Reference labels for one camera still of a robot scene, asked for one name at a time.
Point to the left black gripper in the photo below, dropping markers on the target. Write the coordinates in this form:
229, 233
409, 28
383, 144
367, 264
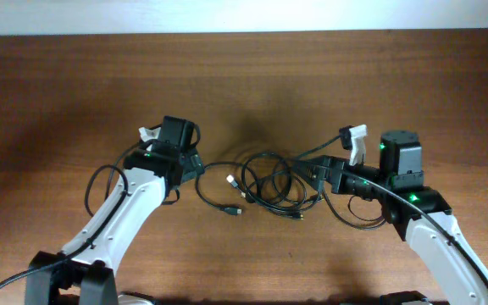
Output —
192, 162

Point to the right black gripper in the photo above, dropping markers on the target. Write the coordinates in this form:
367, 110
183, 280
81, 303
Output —
335, 175

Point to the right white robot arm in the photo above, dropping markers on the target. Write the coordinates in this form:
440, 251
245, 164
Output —
421, 216

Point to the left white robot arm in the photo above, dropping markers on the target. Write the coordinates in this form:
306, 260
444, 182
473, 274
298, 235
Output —
84, 270

